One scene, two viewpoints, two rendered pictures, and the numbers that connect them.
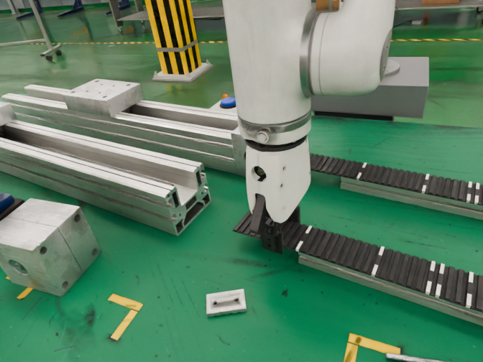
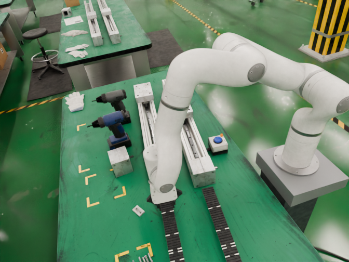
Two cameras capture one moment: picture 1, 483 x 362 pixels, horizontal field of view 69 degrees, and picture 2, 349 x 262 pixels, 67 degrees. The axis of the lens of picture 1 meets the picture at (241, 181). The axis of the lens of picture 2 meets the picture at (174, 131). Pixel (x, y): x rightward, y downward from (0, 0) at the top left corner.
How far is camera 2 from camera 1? 0.83 m
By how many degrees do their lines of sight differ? 39
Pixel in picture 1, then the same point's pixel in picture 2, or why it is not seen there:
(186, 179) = not seen: hidden behind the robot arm
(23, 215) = (118, 151)
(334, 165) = (210, 197)
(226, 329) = (132, 216)
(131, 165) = not seen: hidden behind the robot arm
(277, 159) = (151, 189)
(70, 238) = (123, 165)
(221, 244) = not seen: hidden behind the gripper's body
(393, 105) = (281, 191)
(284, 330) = (140, 228)
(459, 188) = (227, 240)
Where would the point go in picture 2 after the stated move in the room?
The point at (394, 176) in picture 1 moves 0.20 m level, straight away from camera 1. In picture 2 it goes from (219, 218) to (265, 202)
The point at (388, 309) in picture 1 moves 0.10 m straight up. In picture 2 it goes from (163, 247) to (159, 234)
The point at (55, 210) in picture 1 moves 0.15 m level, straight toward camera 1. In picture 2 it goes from (124, 155) to (113, 179)
